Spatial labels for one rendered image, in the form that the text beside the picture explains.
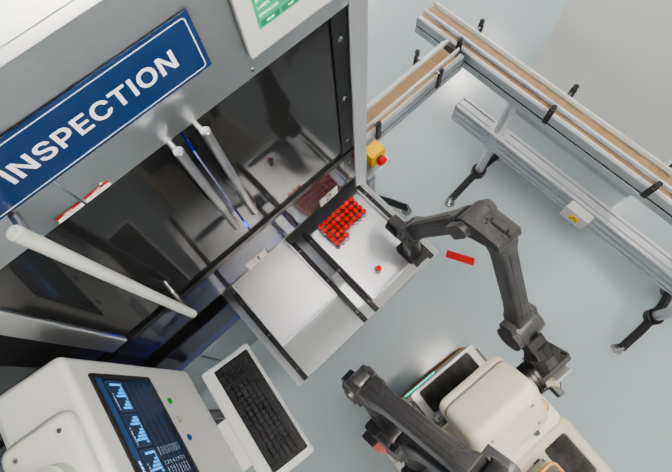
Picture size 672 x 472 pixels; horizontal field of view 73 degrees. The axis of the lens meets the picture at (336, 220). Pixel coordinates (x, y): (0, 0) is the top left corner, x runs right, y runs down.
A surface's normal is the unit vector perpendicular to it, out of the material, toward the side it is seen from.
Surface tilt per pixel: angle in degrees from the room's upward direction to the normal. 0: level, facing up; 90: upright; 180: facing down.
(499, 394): 43
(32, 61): 90
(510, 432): 48
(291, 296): 0
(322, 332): 0
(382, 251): 0
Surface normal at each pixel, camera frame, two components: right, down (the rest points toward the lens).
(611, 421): -0.06, -0.36
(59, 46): 0.68, 0.67
